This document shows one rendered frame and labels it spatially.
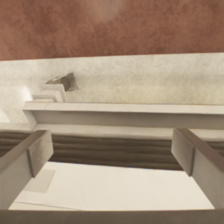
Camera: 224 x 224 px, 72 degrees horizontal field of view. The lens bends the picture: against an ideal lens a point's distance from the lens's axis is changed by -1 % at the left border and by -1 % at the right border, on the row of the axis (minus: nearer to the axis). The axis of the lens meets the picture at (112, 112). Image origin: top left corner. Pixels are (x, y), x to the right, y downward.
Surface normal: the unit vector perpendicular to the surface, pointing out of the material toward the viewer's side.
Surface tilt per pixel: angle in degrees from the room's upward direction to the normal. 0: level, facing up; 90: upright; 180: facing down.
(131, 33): 0
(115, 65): 0
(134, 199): 90
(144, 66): 0
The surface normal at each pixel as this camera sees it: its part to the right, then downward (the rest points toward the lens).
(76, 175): -0.07, -0.79
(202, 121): -0.12, 0.62
